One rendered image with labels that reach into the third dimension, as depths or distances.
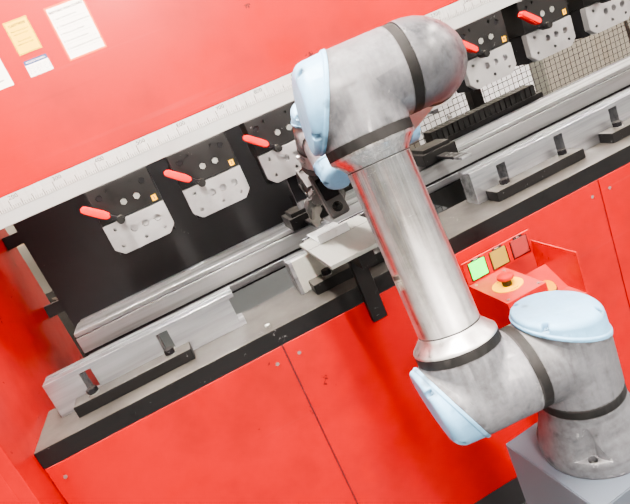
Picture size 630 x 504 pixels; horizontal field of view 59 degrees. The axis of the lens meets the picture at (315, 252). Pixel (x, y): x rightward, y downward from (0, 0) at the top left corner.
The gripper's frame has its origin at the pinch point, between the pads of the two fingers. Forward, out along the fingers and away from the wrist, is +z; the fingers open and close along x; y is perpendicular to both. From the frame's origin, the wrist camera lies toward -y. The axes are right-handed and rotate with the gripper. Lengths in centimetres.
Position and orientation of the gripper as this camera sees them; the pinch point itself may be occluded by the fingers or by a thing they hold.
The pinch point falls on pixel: (328, 220)
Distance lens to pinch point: 139.5
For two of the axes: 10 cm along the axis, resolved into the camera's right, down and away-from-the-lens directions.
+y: -4.6, -7.1, 5.3
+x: -8.8, 4.4, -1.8
